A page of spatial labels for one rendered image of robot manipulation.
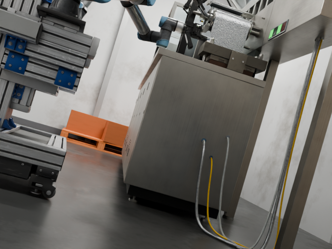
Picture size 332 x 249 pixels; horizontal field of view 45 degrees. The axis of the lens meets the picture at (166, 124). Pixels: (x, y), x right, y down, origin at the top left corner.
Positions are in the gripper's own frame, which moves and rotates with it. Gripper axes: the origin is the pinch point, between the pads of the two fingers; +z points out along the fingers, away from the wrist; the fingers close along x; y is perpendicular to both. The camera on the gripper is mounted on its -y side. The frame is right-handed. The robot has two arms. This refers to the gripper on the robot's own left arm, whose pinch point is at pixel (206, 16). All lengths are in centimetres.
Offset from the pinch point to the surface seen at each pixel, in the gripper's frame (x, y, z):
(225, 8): 23.1, 22.9, 0.4
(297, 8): -62, 24, 29
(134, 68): 349, -23, -28
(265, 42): -23.6, 14.8, 35.6
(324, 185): 51, 24, 163
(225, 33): -8.2, 2.0, 16.8
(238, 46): -8.2, 4.7, 28.7
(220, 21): -8.2, 3.3, 8.9
